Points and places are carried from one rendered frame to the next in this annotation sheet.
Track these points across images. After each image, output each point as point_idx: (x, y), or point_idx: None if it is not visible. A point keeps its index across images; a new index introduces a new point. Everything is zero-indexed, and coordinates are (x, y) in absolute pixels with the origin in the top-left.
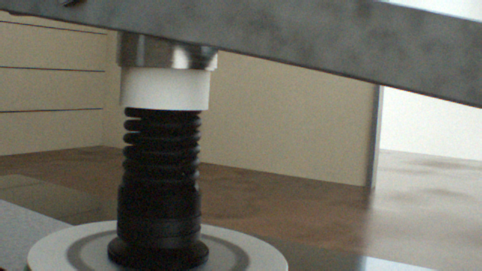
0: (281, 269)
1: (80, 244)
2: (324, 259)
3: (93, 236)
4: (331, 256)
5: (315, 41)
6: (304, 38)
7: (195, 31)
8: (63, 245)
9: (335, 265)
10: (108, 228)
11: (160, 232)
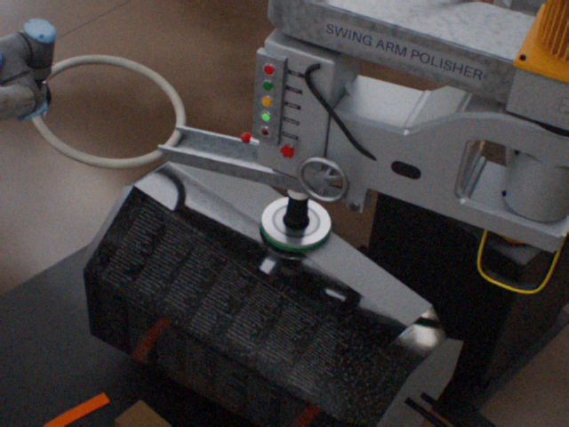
0: (265, 211)
1: (317, 225)
2: (239, 243)
3: (315, 230)
4: (235, 245)
5: None
6: None
7: None
8: (322, 224)
9: (237, 238)
10: (311, 237)
11: None
